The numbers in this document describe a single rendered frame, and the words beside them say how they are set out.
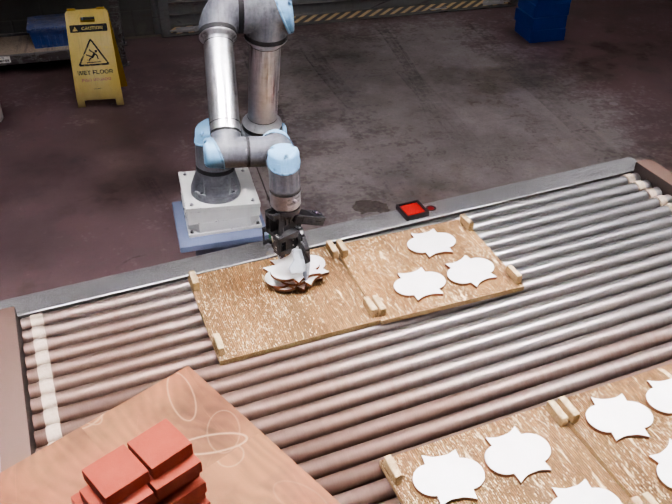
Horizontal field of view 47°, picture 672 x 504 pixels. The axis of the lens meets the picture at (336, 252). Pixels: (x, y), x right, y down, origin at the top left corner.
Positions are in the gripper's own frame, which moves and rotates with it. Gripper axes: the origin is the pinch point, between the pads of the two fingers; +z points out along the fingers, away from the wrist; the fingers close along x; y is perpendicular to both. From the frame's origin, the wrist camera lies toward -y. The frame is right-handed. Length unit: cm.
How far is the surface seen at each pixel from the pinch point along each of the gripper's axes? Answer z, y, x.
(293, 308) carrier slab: 5.0, 7.0, 8.2
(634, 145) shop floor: 99, -313, -73
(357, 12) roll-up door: 94, -335, -354
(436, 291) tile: 4.0, -24.9, 27.5
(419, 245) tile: 4.1, -36.3, 9.9
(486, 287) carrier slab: 5, -37, 34
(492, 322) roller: 7, -29, 43
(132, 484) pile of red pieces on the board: -32, 73, 60
